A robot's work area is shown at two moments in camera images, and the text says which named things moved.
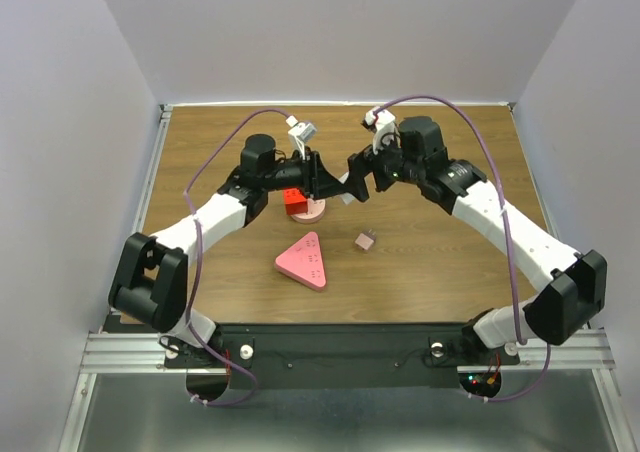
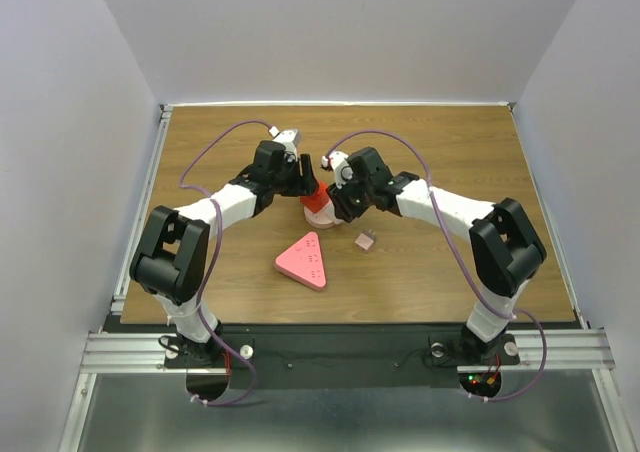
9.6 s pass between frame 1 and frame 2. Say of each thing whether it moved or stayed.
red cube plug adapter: moved
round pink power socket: moved
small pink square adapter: stayed
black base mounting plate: stayed
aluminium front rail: stayed
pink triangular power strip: stayed
